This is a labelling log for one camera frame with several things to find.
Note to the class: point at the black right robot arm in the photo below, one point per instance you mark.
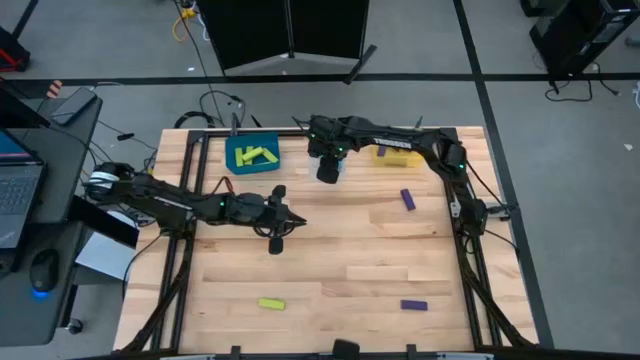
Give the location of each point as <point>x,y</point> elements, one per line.
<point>400,142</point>

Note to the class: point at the black aluminium table frame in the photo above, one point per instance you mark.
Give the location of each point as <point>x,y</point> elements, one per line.
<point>295,132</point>

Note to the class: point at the open laptop computer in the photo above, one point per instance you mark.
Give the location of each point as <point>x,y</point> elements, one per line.
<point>20,190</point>

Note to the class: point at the black folding partition screen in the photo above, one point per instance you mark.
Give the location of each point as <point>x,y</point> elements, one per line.
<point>250,30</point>

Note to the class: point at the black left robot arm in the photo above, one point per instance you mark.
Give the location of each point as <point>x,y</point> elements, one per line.
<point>165,202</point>

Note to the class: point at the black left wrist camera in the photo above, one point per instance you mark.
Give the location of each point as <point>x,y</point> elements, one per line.
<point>275,245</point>

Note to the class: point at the black computer mouse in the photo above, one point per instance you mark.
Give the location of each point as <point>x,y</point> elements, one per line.
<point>44,270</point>

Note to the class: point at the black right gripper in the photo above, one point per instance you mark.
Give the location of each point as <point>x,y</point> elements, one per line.
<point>327,137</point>

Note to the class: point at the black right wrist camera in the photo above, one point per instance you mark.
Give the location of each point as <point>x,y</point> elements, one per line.
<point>328,172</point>

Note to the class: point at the black side desk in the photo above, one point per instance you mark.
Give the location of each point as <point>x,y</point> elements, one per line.
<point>60,165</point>

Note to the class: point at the blue plastic bin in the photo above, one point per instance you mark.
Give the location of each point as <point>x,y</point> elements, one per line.
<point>231,169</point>

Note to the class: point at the orange striped tag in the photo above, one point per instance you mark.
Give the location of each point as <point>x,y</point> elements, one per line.
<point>54,88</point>

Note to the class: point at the black equipment cart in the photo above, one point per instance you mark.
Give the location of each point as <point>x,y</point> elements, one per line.
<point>580,30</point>

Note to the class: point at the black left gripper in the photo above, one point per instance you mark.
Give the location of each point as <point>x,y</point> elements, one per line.
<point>250,210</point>

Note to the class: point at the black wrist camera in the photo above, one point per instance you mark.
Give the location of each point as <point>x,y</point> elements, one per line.
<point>275,245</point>
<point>328,172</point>

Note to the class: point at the black red case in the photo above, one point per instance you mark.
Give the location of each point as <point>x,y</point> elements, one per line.
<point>10,52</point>

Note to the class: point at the purple rectangular block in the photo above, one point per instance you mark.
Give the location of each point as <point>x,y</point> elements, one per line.
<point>413,304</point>
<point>381,150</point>
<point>408,199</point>

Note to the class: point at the black rounded object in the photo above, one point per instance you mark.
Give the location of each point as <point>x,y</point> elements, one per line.
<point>346,350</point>

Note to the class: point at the yellow translucent plastic bin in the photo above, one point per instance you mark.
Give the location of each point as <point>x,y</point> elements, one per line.
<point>400,160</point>

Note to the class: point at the black caster wheel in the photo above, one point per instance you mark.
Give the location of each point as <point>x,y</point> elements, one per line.
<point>75,327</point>

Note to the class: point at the white flat box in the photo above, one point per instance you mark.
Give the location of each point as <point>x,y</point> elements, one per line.
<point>105,257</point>

